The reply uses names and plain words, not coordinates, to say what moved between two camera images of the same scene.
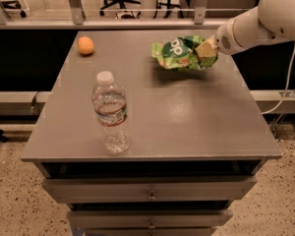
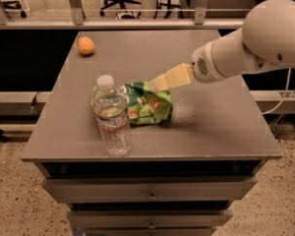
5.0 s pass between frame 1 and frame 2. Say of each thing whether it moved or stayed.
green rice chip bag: moved
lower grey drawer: stayed
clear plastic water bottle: stayed
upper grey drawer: stayed
